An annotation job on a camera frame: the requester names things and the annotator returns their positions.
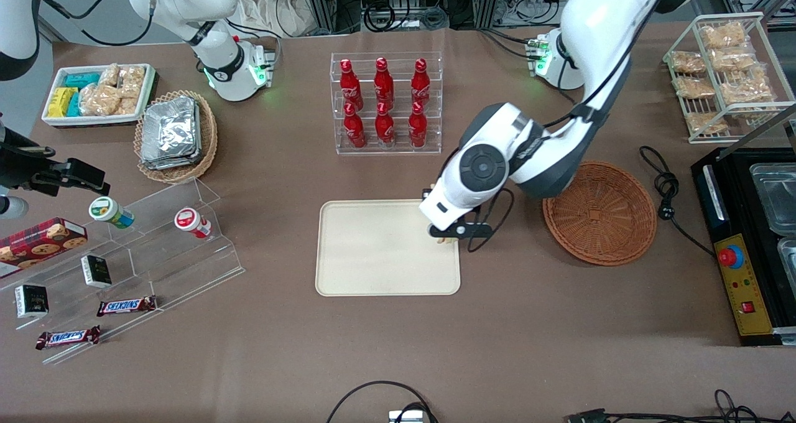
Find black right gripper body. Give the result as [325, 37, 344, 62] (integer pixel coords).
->
[0, 126, 61, 192]

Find white plastic snack tray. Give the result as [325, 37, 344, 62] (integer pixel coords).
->
[41, 63, 157, 129]

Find beige rectangular tray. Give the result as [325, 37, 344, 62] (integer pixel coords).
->
[315, 198, 462, 297]

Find light wicker basket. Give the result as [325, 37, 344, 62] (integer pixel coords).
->
[134, 90, 219, 184]

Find round brown wicker basket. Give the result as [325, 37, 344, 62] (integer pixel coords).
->
[542, 160, 658, 267]

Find green lid yogurt cup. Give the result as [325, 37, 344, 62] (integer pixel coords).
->
[88, 195, 136, 230]

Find red cookie box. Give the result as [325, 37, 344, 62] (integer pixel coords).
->
[0, 217, 89, 280]

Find yellow snack pack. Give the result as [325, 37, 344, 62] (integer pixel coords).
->
[48, 86, 76, 118]

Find silver foil packet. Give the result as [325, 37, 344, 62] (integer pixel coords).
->
[142, 96, 199, 164]
[139, 98, 204, 171]

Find small black box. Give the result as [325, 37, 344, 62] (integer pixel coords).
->
[14, 284, 50, 320]
[80, 254, 113, 289]

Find clear acrylic bottle rack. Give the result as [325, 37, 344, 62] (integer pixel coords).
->
[330, 51, 443, 157]

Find red cola bottle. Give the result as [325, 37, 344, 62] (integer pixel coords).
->
[343, 102, 367, 149]
[407, 101, 428, 149]
[340, 58, 364, 112]
[410, 57, 432, 107]
[374, 57, 395, 110]
[374, 101, 396, 149]

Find red lid yogurt cup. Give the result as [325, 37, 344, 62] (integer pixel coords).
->
[174, 207, 213, 239]

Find clear acrylic step display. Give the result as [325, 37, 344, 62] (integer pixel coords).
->
[0, 177, 246, 366]

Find snickers chocolate bar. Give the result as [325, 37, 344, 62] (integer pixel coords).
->
[35, 325, 102, 351]
[96, 295, 158, 318]

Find white cloth bag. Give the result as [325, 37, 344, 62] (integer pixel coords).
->
[234, 0, 319, 39]

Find clear bag brown snacks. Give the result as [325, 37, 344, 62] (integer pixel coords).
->
[699, 22, 748, 50]
[674, 75, 716, 100]
[670, 50, 707, 75]
[719, 67, 776, 105]
[684, 111, 729, 136]
[714, 47, 757, 72]

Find red emergency stop button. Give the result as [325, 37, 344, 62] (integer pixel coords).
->
[718, 245, 745, 270]

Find black appliance housing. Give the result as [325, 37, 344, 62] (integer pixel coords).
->
[691, 146, 796, 347]

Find yellow control panel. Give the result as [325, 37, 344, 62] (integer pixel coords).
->
[713, 233, 775, 337]

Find grey metal bar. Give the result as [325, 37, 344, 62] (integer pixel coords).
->
[729, 103, 796, 147]

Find steel insert pan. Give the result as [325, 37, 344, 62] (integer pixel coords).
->
[776, 236, 796, 290]

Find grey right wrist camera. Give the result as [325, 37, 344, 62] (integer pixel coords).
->
[0, 195, 30, 220]

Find black looped cable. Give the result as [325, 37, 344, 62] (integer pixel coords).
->
[326, 380, 440, 423]

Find black power cable with plug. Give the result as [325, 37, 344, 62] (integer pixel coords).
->
[639, 146, 716, 257]

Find black cable with connector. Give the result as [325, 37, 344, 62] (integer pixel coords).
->
[565, 388, 796, 423]

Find white wire rack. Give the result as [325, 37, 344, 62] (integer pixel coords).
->
[662, 12, 796, 145]

